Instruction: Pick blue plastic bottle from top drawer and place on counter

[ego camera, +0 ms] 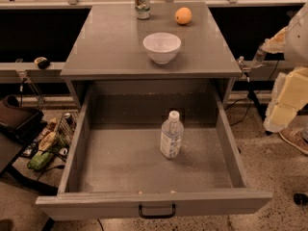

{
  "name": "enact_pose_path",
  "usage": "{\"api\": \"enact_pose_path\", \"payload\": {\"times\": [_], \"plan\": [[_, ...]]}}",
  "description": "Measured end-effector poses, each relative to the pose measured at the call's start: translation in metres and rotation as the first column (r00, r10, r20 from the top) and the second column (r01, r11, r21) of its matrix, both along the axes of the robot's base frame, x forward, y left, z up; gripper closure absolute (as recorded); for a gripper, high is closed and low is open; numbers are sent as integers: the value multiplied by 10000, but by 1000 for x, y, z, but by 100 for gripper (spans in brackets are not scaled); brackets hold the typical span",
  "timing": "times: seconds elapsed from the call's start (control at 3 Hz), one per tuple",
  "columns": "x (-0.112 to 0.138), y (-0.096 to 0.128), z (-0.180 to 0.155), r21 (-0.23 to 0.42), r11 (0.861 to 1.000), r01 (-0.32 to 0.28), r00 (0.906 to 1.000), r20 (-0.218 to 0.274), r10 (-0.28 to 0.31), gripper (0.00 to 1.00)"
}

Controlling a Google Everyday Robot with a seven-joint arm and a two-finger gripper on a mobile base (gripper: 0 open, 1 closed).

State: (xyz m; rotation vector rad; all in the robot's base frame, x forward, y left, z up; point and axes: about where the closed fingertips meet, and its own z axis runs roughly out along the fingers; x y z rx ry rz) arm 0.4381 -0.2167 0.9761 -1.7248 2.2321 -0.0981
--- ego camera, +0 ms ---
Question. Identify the green soda can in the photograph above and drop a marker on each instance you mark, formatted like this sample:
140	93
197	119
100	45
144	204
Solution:
142	8

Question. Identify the orange fruit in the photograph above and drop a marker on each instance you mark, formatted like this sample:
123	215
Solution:
183	16

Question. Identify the brown shoe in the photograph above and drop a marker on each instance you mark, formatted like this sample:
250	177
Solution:
295	138

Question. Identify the black yellow tape measure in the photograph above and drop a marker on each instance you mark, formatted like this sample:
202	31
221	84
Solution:
42	62

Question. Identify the black drawer handle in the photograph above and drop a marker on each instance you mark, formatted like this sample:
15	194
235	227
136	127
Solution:
157	212

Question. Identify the white ceramic bowl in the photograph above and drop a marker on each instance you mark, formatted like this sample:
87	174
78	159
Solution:
162	48

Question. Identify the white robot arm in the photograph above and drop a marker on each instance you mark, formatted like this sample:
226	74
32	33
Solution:
292	41

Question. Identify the small black object on floor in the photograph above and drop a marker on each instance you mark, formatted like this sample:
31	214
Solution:
300	199

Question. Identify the clear plastic water bottle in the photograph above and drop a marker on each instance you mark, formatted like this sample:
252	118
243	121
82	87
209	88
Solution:
171	135

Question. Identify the dark brown bag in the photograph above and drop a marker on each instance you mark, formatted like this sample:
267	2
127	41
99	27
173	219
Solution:
18	122

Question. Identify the clear bottle on ledge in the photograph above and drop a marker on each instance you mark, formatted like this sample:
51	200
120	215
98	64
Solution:
259	56

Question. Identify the green snack bag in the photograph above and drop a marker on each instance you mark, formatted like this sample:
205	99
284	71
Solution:
40	160

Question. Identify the open grey top drawer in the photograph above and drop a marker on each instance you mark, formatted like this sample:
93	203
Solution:
115	163

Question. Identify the wire basket of snacks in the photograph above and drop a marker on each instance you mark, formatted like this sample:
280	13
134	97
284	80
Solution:
62	135

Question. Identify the grey cabinet counter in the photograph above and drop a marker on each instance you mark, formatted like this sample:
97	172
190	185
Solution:
110	46

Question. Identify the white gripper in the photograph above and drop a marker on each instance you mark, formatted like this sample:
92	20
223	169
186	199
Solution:
296	45

